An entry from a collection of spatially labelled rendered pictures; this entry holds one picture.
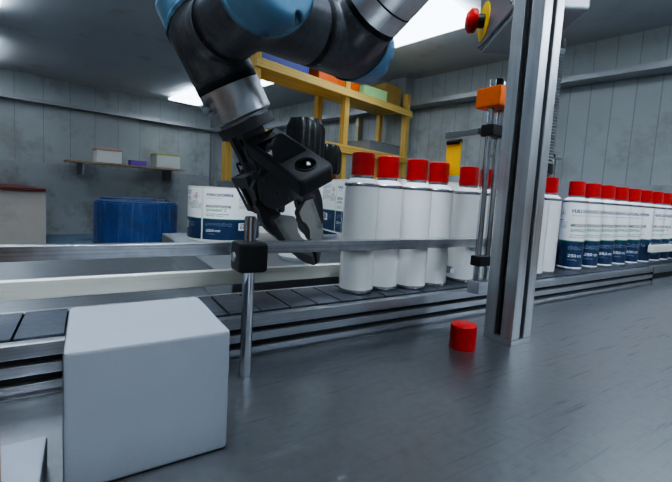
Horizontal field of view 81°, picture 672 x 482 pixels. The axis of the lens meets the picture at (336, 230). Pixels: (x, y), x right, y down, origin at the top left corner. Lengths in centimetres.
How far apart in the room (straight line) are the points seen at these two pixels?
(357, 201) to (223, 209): 58
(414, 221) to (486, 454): 36
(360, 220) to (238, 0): 31
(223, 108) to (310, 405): 33
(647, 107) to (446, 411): 478
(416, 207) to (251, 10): 36
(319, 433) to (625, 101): 493
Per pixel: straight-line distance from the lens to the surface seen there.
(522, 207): 57
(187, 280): 52
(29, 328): 48
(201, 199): 110
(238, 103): 49
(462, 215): 72
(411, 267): 63
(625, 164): 500
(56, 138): 892
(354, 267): 56
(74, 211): 894
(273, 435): 35
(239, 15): 41
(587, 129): 514
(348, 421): 37
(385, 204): 59
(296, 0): 41
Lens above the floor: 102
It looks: 5 degrees down
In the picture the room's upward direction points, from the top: 3 degrees clockwise
